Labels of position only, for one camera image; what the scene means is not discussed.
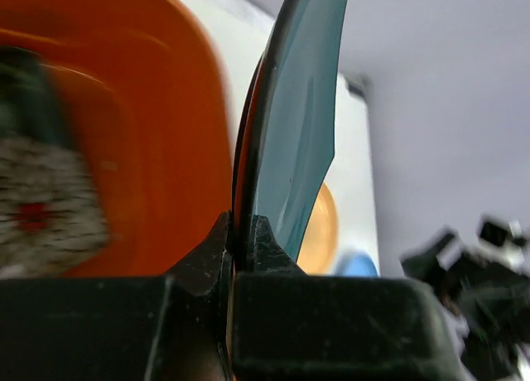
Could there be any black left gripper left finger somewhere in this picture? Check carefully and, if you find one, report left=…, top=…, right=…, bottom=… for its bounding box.
left=1, top=213, right=232, bottom=380

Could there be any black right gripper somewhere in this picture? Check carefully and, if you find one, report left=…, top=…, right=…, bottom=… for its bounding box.
left=400, top=216, right=529, bottom=380

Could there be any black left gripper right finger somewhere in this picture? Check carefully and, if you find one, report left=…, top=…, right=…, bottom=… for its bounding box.
left=231, top=216, right=464, bottom=380

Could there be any yellow round plate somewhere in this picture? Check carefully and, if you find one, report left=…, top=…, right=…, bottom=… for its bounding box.
left=296, top=183, right=339, bottom=275

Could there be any blue round plate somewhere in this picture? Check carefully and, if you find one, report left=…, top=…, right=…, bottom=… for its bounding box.
left=335, top=251, right=379, bottom=277

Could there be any dark teal square plate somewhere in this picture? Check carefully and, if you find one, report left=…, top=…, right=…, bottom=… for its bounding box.
left=233, top=0, right=347, bottom=268

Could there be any orange plastic bin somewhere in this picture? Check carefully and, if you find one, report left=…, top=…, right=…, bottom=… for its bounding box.
left=1, top=0, right=232, bottom=277

